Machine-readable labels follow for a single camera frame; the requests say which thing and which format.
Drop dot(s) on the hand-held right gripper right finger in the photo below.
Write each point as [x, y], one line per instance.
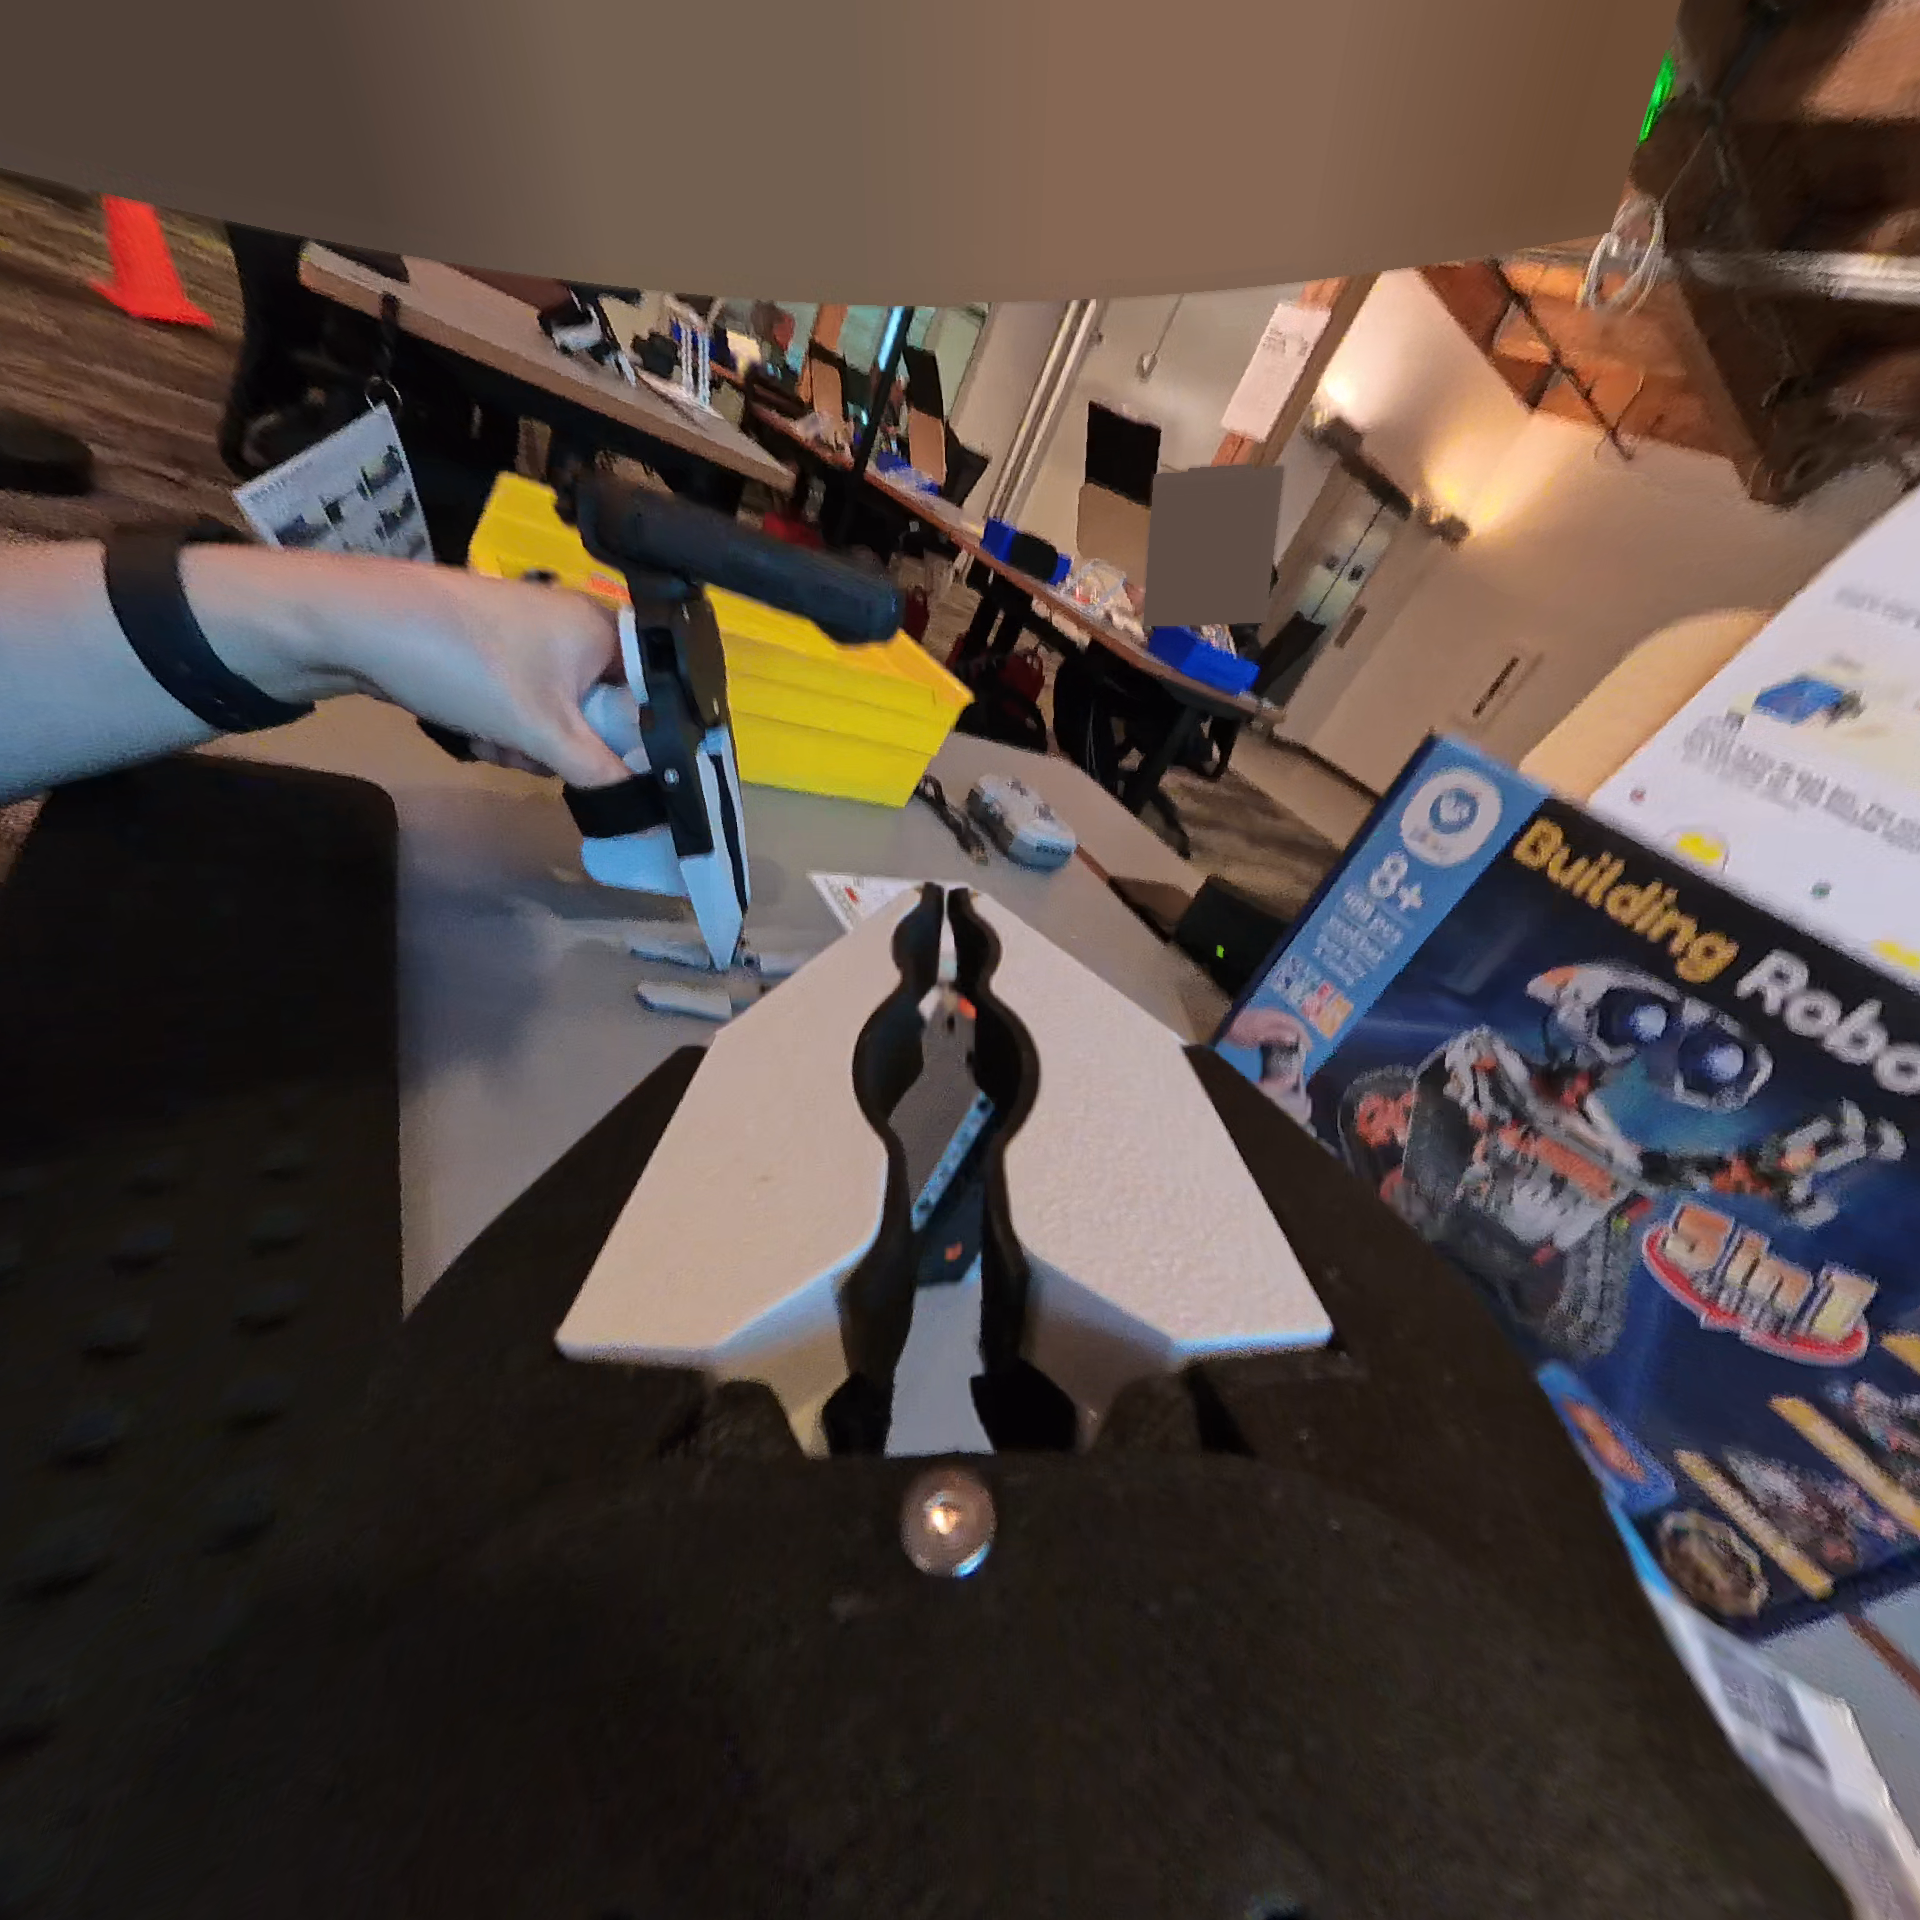
[1155, 1214]

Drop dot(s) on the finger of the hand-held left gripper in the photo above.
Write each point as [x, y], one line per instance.
[728, 884]

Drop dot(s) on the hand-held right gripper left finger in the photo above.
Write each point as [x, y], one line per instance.
[722, 1214]

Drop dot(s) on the small grey building beam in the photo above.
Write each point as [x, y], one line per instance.
[954, 1184]

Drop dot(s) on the person's left forearm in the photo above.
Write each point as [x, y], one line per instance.
[61, 674]

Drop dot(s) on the grey desk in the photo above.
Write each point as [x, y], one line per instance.
[510, 960]

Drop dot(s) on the person's left hand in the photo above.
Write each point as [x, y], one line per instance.
[452, 644]

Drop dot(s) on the printed instruction sheet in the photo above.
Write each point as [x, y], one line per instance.
[856, 896]

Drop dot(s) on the yellow plastic bin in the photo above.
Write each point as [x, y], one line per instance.
[839, 704]

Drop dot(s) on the blue storage bin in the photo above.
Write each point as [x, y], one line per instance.
[1028, 551]
[1202, 657]

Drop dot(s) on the black device with green light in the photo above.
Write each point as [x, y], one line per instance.
[1231, 938]

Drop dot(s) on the grey battery controller box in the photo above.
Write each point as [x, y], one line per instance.
[1023, 822]

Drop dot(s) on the long work table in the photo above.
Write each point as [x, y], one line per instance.
[1080, 609]
[495, 353]

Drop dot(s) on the black monitor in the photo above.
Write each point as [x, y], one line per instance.
[1124, 455]

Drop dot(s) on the hanging printed paper sign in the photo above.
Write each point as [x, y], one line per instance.
[339, 495]

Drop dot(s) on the blue robot kit box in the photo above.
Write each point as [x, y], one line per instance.
[1590, 1200]

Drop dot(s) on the black dotted pad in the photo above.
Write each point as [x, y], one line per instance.
[181, 1200]

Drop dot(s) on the black wristband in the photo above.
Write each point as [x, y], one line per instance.
[165, 644]

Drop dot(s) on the orange traffic cone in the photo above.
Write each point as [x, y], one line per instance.
[143, 263]

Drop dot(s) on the white printed carton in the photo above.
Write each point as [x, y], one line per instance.
[1800, 779]

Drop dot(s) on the green exit sign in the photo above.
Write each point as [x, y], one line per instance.
[1656, 99]

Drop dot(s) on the white wall poster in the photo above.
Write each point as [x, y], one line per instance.
[1276, 369]

